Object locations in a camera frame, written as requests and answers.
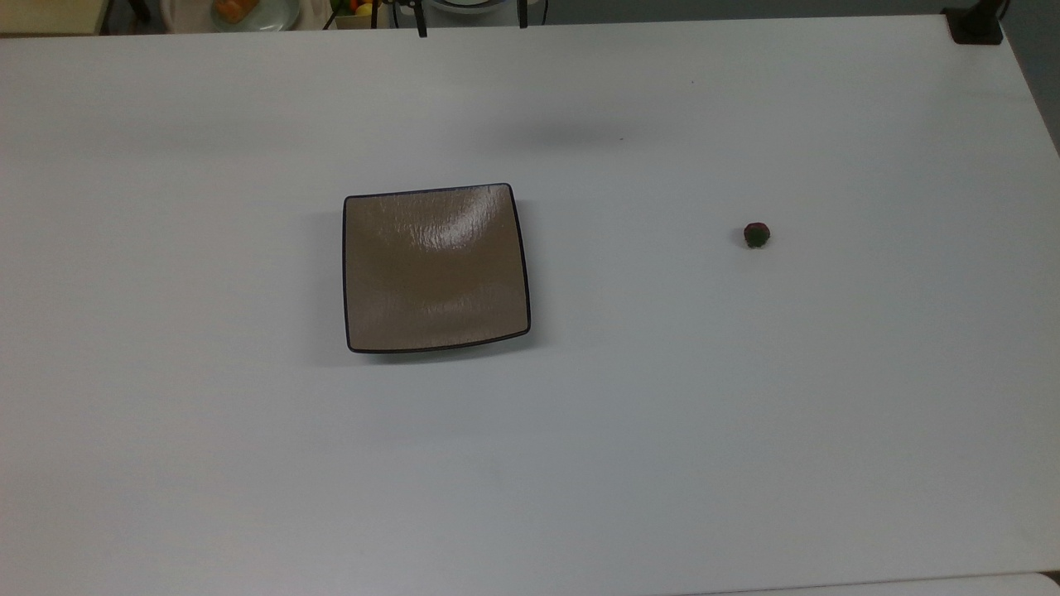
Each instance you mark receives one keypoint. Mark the beige wooden table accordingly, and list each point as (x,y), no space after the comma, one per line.
(50,15)

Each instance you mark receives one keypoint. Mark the box of toy fruit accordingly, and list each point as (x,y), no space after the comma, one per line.
(361,13)

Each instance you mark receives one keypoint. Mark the black table clamp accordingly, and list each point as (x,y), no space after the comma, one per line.
(974,25)

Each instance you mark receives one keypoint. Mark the brown square ceramic plate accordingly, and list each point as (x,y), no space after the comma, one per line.
(435,273)

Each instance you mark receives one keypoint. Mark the white round dish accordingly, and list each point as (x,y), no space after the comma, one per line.
(464,6)

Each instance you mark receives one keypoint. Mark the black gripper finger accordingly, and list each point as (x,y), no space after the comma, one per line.
(421,16)
(522,12)

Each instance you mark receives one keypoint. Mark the white plate with food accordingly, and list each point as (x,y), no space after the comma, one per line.
(248,15)

